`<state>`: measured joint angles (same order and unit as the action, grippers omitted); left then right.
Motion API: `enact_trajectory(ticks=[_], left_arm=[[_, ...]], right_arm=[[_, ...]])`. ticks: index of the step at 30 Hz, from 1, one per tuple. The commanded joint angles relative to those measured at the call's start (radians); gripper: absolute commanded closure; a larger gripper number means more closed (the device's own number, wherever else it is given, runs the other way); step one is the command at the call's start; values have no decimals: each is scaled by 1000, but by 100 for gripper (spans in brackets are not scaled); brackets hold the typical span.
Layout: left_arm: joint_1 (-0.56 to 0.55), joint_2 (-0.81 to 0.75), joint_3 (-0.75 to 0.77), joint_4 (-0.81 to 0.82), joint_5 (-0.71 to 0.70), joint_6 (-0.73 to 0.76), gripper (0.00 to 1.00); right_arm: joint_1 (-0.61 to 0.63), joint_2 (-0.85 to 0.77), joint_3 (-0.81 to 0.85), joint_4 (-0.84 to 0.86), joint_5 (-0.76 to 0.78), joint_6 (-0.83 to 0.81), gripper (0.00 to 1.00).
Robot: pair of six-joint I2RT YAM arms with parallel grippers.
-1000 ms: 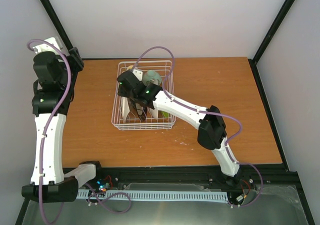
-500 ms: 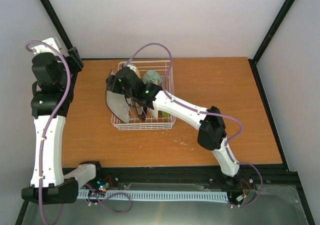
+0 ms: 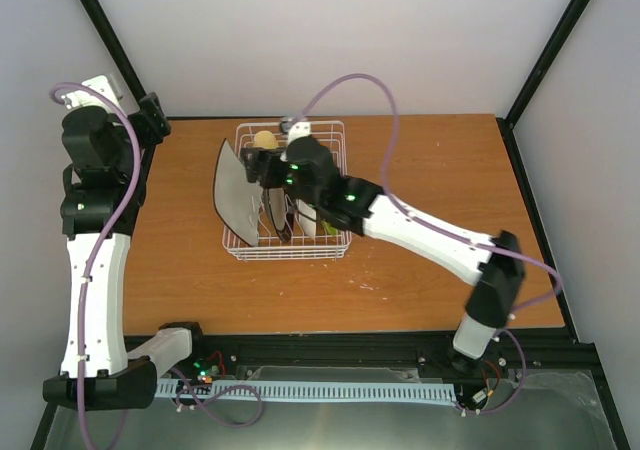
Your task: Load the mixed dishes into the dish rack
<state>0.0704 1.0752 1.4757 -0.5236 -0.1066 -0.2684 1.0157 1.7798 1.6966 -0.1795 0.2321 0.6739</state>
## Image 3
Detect white wire dish rack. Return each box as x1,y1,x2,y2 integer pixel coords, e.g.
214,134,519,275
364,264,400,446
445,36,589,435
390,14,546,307
222,122,352,261

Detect yellow ceramic mug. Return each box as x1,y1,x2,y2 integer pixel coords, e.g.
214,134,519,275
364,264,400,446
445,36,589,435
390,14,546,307
253,130,279,150

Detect white square plate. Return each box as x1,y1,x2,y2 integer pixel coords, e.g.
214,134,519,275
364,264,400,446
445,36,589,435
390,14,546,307
213,139,262,247

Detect black rimmed cream plate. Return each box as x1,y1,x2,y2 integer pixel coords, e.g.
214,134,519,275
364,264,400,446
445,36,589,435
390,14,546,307
262,188,294,243

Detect brown rimmed patterned plate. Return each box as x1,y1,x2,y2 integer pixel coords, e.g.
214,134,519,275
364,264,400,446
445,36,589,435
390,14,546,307
296,200,317,240

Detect lime green plate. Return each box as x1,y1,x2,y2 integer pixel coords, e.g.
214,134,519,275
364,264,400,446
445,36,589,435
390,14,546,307
321,220,338,236

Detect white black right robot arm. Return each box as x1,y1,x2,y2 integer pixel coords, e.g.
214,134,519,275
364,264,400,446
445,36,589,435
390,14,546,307
240,136,525,360

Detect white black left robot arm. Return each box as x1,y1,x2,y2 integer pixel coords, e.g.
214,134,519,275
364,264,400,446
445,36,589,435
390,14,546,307
42,82,208,411

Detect small electronics board with leds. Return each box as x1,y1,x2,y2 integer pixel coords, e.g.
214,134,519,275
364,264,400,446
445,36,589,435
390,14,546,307
193,350,226,384

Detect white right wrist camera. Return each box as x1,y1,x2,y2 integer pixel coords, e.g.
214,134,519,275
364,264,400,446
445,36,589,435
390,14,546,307
279,117,312,162

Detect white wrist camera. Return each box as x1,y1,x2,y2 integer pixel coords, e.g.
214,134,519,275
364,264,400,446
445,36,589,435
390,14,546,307
279,117,312,162
59,74,123,112

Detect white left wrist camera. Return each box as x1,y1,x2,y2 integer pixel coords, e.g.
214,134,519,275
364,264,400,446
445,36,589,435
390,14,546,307
59,74,123,112

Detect black left corner post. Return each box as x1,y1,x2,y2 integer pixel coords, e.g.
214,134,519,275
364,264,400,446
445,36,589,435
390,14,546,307
79,0,147,102

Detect black corner post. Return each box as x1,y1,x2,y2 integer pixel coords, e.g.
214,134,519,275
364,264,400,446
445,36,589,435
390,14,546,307
503,0,609,126
79,0,147,102

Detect black aluminium frame rail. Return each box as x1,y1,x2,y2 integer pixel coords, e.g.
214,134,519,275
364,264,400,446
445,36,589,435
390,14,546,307
119,329,601,386

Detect light blue cable duct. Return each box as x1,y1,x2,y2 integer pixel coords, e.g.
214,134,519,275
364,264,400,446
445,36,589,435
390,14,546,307
154,379,458,405

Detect black right corner post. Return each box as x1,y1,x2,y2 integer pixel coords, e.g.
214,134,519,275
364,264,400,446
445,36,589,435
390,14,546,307
503,0,609,126

